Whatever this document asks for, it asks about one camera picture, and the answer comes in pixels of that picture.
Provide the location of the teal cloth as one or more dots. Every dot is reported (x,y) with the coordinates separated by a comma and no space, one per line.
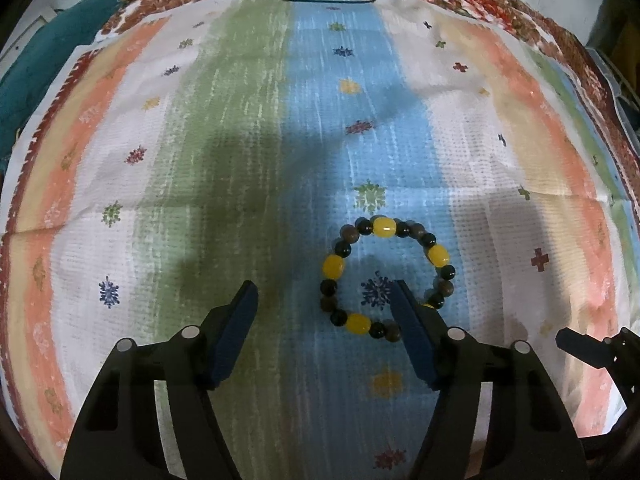
(45,60)

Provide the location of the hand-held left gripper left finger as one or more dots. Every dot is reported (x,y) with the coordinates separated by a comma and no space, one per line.
(235,332)

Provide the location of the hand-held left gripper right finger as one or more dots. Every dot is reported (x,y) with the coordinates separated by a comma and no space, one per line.
(417,342)

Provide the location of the white panel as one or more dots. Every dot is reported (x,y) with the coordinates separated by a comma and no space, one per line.
(35,27)

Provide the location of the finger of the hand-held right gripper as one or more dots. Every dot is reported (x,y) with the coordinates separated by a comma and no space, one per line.
(582,347)
(627,355)

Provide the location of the striped pastel cloth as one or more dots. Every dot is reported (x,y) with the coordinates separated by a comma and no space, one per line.
(250,160)

